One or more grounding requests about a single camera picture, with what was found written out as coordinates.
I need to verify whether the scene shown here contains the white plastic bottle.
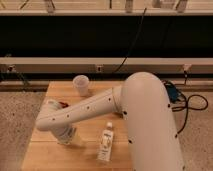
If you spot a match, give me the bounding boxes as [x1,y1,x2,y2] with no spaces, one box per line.
[97,122,114,162]

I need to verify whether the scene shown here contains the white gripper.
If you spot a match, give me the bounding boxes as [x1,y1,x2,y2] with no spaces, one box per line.
[51,125,76,141]

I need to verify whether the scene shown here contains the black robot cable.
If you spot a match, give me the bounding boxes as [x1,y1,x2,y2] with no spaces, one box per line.
[161,79,210,135]

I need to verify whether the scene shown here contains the wooden cutting board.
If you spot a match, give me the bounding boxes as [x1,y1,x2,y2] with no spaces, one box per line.
[21,80,158,171]

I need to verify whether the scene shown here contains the translucent plastic cup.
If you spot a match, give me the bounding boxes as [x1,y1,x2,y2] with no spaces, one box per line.
[73,75,89,96]

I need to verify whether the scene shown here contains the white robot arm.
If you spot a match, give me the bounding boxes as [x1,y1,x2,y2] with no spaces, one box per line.
[36,72,185,171]

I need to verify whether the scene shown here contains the black hanging cable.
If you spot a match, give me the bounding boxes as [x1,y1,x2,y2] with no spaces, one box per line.
[111,7,148,75]

